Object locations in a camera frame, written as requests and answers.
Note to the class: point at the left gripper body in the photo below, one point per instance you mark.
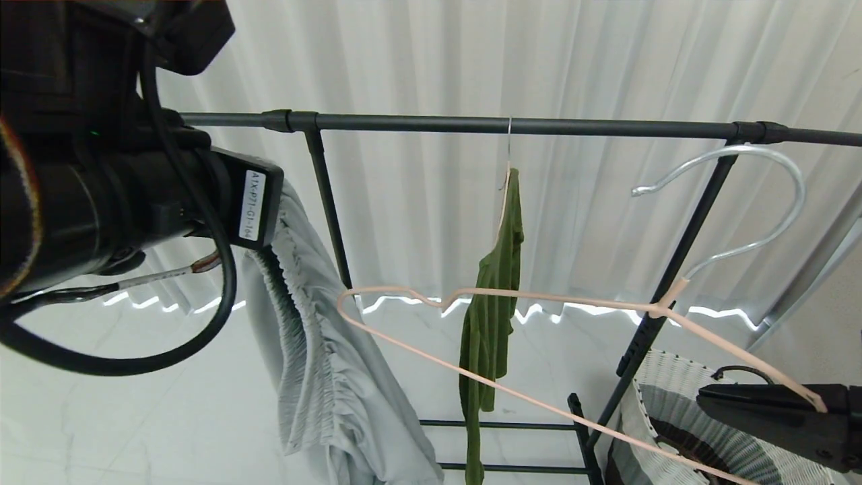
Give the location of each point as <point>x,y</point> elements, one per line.
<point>135,202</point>

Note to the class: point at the pale grey shorts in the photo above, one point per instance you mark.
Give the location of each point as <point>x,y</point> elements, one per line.
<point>323,377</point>

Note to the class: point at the green printed shirt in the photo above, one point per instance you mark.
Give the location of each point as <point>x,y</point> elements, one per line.
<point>488,323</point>

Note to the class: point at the pink clothes hanger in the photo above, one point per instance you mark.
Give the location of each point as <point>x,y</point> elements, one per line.
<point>667,300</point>
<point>508,141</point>

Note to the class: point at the black clothes rack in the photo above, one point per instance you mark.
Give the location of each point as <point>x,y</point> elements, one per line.
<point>471,124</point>

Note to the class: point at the white laundry basket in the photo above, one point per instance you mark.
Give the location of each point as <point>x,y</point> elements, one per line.
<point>663,384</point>

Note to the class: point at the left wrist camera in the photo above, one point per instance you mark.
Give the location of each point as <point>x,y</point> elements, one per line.
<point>67,54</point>

